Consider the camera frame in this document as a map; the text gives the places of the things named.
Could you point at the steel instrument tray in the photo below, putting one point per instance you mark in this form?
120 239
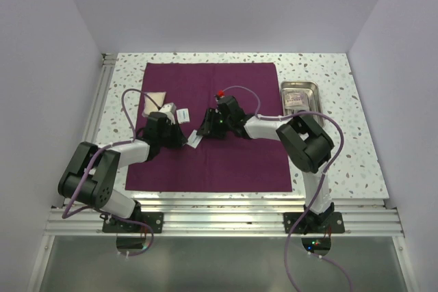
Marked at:
310 88

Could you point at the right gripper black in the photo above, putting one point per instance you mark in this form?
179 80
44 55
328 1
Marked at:
208 128

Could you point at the purple cloth mat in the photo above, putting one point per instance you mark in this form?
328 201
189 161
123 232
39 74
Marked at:
229 165

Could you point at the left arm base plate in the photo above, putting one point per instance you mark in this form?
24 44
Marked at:
144 222

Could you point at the clear bag printed pack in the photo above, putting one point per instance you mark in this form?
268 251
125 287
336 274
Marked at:
295 99

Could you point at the white gauze packet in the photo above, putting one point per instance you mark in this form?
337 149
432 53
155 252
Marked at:
153 101

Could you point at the aluminium frame rails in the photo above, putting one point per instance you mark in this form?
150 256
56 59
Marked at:
236 241

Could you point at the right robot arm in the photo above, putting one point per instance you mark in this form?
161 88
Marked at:
306 143

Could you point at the white sachet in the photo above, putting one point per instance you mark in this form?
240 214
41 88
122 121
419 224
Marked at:
194 139
183 116

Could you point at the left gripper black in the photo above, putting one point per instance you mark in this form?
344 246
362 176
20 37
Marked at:
180 139

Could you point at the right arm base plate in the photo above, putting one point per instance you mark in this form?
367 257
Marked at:
314 224

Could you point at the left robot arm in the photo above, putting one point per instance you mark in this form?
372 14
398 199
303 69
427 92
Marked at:
88 180

